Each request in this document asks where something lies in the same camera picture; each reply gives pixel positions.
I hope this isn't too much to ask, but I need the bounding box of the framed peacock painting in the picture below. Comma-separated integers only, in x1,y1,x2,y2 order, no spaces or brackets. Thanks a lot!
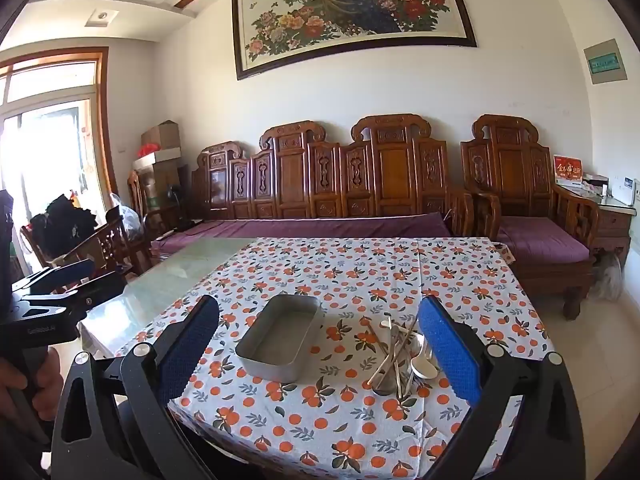
231,0,478,82

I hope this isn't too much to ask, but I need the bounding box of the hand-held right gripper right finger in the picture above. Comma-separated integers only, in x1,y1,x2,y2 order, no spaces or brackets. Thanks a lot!
416,296,587,480

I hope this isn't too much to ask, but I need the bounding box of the black cloth pile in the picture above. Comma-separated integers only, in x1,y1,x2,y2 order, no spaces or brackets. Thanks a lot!
30,195,98,251

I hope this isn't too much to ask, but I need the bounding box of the person's left hand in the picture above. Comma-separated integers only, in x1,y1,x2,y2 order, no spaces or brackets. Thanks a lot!
0,347,65,413

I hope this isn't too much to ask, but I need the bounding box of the small brown cardboard box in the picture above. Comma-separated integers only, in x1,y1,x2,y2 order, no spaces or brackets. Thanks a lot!
141,120,182,152

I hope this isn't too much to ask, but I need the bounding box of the square ceiling light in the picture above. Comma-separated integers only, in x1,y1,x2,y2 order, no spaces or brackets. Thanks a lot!
85,9,120,27

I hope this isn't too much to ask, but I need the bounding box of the wooden window frame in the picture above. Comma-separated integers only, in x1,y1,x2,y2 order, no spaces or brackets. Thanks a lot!
0,46,118,261

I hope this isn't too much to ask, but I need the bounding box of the white plastic fork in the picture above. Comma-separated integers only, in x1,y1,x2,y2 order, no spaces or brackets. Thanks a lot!
381,317,401,361

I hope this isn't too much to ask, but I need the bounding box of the wooden dining chair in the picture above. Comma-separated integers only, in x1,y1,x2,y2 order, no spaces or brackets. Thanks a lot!
126,170,151,231
62,215,151,281

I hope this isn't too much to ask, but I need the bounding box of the purple armchair cushion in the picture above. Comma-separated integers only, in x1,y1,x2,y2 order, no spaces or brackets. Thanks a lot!
497,216,591,266

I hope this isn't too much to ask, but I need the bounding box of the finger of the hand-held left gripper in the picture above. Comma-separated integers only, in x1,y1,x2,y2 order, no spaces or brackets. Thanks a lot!
12,257,96,297
20,269,129,318

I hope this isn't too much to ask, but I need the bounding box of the clear plastic bag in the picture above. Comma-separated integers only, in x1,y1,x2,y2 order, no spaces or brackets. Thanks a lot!
109,192,146,241

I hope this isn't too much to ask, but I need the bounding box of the green wall sign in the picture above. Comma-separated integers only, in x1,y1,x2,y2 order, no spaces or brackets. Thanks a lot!
583,38,628,86

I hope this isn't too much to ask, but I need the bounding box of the carved wooden armchair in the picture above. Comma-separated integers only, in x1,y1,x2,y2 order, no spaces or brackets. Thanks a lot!
460,114,601,321

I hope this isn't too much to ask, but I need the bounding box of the large brown cardboard box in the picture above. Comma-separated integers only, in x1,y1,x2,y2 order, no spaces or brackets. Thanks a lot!
137,162,188,211

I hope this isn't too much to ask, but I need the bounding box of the grey plastic bag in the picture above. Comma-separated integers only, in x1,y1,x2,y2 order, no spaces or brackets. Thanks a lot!
592,250,623,303

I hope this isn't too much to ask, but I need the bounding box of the rectangular metal tray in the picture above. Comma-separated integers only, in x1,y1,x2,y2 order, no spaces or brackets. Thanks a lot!
235,294,325,383

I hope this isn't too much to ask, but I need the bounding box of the metal spoon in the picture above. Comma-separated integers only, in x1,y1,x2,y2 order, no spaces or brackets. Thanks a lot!
372,325,407,400

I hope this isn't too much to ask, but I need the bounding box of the wooden side table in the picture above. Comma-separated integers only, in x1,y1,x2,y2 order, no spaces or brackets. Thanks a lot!
555,182,640,271

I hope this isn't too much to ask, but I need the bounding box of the flat white-edged box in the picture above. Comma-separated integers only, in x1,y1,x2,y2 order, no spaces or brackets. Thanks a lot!
132,147,182,171

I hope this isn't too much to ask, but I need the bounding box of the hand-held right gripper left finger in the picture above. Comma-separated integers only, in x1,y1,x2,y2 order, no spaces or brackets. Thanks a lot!
50,294,221,480

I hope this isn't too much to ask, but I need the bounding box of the orange print tablecloth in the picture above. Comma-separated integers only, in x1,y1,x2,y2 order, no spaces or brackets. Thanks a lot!
115,236,556,480

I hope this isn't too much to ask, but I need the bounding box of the carved wooden sofa bench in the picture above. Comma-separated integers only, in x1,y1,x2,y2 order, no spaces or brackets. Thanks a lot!
150,115,473,261

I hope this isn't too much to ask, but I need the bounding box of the white soup spoon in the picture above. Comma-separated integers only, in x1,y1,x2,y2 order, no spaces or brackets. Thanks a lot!
409,355,441,381

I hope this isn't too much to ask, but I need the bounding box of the white box device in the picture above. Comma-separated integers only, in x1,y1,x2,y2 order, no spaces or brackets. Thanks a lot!
609,176,640,206

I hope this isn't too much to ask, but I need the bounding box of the purple bench cushion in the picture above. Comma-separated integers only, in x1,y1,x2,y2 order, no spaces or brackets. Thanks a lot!
152,211,453,256

